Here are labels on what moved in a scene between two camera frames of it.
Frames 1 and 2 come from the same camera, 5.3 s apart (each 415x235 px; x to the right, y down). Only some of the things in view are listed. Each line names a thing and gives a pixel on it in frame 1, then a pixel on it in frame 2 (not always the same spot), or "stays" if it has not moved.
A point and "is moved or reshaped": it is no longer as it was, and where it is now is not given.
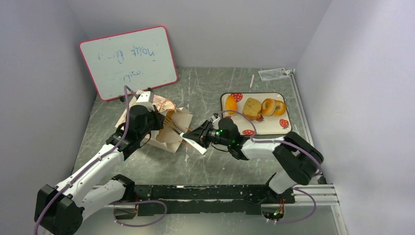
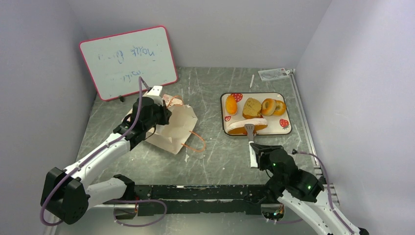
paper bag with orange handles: [176, 121] is moved or reshaped
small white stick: [251, 82] stays
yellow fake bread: [252, 108] stays
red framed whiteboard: [140, 59] stays
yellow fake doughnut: [268, 106] stays
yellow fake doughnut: [280, 108] stays
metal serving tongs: [196, 148] -> [250, 129]
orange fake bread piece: [231, 104] stays
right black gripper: [207, 133] -> [260, 150]
